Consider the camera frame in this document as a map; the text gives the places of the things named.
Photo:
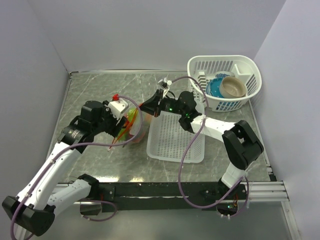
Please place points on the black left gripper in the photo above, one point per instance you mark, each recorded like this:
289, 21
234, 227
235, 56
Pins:
114, 129

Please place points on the clear zip top bag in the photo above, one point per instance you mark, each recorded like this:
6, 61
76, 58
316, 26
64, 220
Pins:
134, 129

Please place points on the white perforated basket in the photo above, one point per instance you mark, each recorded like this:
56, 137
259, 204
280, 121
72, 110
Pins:
167, 141

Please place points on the white dish rack basket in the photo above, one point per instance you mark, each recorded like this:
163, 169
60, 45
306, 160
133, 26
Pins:
202, 68

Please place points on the blue patterned plate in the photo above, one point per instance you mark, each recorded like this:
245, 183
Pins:
223, 74

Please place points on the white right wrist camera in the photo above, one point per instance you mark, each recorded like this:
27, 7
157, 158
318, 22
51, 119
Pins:
165, 85

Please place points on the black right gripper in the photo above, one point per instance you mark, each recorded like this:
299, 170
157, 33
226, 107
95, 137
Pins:
154, 108

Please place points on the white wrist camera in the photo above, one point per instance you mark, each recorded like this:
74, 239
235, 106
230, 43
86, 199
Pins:
118, 106
165, 85

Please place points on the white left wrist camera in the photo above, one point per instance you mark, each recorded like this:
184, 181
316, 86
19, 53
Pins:
118, 106

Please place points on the blue bowl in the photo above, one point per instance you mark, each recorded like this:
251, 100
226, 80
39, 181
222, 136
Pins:
213, 88

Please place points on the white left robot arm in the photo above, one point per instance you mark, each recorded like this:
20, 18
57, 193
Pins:
33, 210

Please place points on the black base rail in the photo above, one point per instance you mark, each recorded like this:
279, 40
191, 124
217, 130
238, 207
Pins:
157, 195

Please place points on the beige ceramic bowl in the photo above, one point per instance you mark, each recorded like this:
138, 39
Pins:
232, 88

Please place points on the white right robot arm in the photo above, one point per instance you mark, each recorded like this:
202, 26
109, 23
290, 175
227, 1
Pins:
240, 141

